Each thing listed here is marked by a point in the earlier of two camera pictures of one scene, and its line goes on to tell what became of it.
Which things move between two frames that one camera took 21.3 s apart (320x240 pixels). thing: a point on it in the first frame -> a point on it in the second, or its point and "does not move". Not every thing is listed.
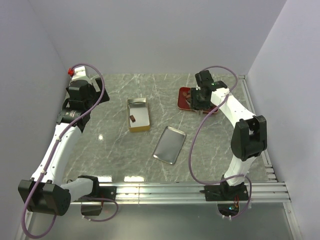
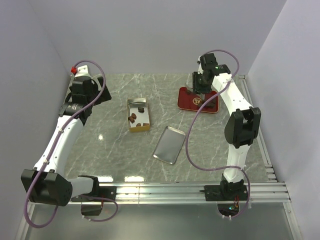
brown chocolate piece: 132,118 does not move
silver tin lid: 169,145 does not move
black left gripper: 98,94 does not move
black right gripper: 194,103 -> 195,75
